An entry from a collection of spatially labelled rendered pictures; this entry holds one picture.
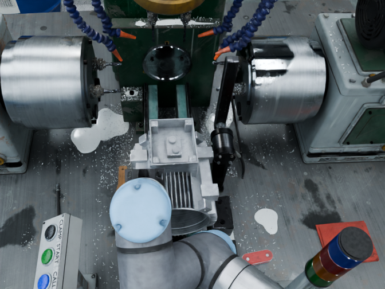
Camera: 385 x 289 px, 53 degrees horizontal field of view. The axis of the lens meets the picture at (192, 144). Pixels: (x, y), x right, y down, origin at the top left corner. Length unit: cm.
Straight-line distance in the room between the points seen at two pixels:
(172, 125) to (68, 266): 37
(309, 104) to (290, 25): 72
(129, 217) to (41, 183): 78
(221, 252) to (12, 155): 75
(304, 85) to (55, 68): 62
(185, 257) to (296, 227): 66
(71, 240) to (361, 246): 55
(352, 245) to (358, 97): 47
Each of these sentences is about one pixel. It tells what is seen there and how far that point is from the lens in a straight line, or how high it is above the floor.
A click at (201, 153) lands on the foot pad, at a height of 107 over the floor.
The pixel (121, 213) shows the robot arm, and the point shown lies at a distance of 47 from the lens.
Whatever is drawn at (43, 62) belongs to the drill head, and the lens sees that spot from 101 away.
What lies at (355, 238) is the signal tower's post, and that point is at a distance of 74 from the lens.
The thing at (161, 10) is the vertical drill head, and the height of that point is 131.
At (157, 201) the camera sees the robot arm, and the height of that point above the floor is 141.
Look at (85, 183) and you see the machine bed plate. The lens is 120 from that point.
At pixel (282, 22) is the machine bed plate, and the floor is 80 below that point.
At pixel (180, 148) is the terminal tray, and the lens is 85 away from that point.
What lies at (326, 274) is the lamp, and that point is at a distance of 82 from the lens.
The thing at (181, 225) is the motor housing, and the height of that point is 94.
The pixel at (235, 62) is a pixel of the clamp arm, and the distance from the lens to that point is 86.
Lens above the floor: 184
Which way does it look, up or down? 56 degrees down
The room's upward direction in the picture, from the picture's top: 6 degrees clockwise
